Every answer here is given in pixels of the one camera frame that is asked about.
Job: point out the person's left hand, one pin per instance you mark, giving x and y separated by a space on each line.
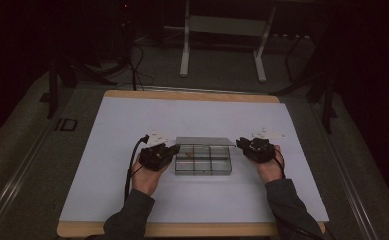
147 181

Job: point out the person's right hand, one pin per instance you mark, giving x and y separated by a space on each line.
270 170

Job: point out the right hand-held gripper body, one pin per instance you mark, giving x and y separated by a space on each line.
260 150

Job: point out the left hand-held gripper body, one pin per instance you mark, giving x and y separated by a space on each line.
153 156

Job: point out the black upright pole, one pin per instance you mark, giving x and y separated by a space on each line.
128 40

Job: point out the small brown item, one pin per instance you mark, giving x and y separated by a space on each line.
188 154

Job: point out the black tripod stand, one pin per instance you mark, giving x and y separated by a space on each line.
65 73

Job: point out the white table mat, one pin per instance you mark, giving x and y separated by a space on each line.
122 113

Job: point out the black stand with angled legs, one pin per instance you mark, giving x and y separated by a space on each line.
322 86

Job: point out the white metal stand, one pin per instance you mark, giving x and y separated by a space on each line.
222 26

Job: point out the clear plastic compartment box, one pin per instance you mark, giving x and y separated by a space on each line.
202 160

